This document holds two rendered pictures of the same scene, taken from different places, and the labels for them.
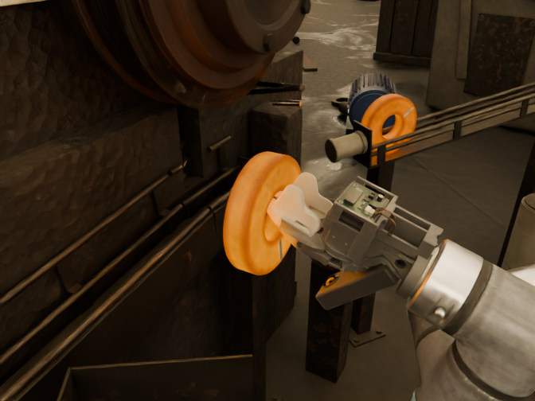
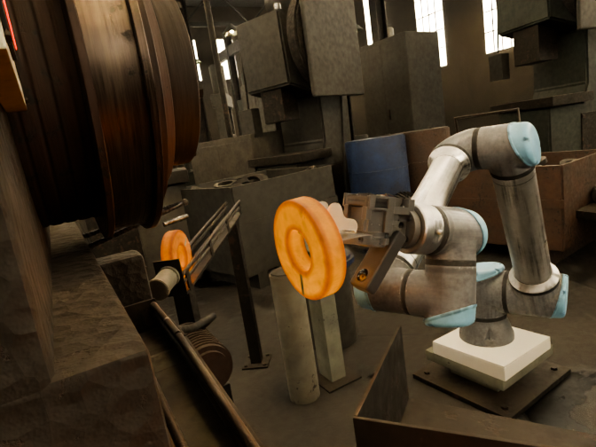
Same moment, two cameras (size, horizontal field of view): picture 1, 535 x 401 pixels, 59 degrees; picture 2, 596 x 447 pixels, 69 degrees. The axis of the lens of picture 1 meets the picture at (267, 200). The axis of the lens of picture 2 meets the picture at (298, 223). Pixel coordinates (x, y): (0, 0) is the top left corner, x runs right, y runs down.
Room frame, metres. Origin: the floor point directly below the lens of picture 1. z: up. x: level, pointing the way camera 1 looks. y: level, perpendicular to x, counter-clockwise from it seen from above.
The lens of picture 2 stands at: (0.19, 0.55, 0.99)
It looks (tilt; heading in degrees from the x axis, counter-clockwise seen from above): 11 degrees down; 302
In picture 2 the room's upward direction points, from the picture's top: 9 degrees counter-clockwise
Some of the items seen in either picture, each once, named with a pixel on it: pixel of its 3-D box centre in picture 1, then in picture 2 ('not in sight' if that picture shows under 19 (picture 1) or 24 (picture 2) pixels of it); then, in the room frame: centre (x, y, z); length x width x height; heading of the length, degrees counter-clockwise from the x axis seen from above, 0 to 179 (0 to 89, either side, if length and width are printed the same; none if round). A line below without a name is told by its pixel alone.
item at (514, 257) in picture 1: (521, 281); (294, 334); (1.07, -0.73, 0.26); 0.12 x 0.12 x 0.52
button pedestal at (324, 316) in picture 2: not in sight; (322, 307); (1.03, -0.89, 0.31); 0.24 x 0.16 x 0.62; 150
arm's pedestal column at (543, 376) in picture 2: not in sight; (488, 366); (0.44, -1.06, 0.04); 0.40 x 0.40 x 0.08; 64
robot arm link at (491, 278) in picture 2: not in sight; (485, 288); (0.44, -1.06, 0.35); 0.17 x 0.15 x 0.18; 173
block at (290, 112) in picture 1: (275, 156); (127, 308); (1.01, -0.02, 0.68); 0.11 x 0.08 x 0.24; 60
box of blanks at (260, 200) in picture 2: not in sight; (259, 220); (2.29, -2.24, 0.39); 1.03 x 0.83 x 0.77; 75
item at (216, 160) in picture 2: not in sight; (240, 184); (3.45, -3.54, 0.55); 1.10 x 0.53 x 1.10; 170
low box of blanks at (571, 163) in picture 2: not in sight; (515, 200); (0.47, -2.81, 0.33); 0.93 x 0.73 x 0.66; 157
